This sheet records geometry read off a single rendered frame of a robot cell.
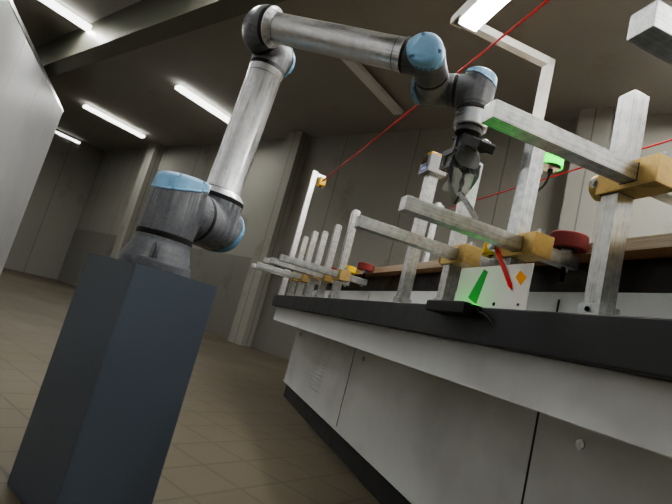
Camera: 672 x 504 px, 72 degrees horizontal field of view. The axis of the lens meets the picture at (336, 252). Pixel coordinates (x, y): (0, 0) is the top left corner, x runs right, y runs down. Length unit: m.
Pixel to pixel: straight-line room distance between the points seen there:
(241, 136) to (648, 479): 1.29
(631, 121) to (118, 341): 1.14
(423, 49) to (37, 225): 11.83
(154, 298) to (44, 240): 11.55
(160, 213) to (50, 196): 11.46
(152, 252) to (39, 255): 11.48
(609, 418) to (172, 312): 0.96
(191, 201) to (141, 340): 0.38
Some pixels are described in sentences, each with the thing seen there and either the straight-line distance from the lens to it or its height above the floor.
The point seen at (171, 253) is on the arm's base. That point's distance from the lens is 1.28.
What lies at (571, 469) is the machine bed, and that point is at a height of 0.41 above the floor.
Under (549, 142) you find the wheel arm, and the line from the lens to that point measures 0.81.
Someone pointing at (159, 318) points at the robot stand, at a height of 0.49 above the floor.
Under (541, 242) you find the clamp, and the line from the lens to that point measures 1.05.
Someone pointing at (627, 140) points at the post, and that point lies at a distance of 0.98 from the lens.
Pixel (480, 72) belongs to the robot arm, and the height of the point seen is 1.31.
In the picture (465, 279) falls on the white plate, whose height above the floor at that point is 0.77.
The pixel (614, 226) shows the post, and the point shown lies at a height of 0.86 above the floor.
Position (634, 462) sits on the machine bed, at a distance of 1.09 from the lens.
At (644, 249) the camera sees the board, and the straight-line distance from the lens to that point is 1.09.
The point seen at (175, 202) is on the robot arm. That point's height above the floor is 0.78.
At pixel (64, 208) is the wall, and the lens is 12.84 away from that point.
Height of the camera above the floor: 0.57
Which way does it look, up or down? 9 degrees up
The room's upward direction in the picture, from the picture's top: 15 degrees clockwise
